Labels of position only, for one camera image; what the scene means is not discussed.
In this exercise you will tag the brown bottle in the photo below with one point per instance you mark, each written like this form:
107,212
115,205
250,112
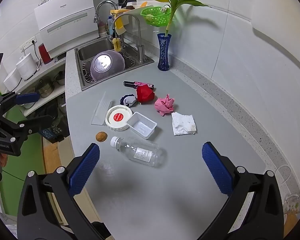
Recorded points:
102,28

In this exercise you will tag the white round pot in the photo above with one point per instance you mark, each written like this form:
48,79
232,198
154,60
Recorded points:
12,80

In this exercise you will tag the blue and white paper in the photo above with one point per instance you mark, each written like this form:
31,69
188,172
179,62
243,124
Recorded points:
128,100

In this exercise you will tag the white lid with red label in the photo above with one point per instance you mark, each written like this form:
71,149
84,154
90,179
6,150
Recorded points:
117,117

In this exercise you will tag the white rice cooker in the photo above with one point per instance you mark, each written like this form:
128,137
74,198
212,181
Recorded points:
27,66

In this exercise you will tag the steel sink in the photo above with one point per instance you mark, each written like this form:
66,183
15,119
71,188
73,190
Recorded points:
90,48

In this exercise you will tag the black tube with pink label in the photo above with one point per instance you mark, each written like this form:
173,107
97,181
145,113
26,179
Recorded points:
132,84

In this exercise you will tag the purple bowl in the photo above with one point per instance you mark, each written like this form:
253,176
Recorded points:
107,65

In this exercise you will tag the red crumpled paper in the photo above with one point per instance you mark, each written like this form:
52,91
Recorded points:
145,94

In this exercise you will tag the pale bowl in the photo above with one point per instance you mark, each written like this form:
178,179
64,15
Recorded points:
28,105

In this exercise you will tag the pink paper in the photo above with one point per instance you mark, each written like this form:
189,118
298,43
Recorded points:
164,105

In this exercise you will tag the slim chrome faucet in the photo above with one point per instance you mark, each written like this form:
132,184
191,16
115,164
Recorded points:
141,52

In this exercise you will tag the clear flat plastic tray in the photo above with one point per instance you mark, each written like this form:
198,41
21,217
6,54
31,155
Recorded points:
101,111

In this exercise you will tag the yellow sponge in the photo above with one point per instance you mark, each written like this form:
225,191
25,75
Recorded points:
117,44

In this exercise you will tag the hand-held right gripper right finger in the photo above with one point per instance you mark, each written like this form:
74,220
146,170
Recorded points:
216,170

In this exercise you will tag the blue glass vase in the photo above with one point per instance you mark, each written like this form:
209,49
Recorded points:
163,52

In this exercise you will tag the clear glass object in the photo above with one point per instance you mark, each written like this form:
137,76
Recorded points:
295,202

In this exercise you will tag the blue dish soap bottle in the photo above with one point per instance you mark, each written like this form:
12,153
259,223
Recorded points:
110,26

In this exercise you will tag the white countertop dishwasher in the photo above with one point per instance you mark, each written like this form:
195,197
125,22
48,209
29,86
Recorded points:
65,22

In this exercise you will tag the brown walnut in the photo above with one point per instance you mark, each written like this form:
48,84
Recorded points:
101,136

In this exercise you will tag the crumpled white tissue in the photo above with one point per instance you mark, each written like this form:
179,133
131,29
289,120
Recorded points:
183,124

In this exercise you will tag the yellow sink rack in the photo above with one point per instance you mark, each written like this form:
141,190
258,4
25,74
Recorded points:
120,23

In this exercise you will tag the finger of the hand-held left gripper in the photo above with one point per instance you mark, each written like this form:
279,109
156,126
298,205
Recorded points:
35,123
27,98

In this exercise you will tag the green kitchen cabinet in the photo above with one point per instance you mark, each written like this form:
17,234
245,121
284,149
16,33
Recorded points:
11,192

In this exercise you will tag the brown floor mat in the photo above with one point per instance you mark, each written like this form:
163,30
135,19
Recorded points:
52,157

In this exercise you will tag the steel pot with lid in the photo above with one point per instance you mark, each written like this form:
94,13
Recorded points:
60,78

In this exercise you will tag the person's left hand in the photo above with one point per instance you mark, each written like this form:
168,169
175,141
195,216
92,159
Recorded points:
3,158

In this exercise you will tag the green plastic basket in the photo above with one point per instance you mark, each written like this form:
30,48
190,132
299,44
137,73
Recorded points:
156,16

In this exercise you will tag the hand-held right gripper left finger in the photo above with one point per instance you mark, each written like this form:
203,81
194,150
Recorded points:
86,170

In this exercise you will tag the green bamboo plant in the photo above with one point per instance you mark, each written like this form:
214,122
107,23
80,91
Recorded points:
173,0

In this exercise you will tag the white plastic tray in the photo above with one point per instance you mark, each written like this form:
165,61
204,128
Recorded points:
141,125

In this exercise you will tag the clear plastic bottle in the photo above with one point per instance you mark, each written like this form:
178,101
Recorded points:
142,153

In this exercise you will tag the black trash bin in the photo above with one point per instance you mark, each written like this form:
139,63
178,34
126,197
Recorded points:
52,127

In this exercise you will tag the red container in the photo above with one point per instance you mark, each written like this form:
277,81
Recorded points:
45,53

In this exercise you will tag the white wall socket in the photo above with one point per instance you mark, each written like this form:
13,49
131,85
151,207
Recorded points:
28,43

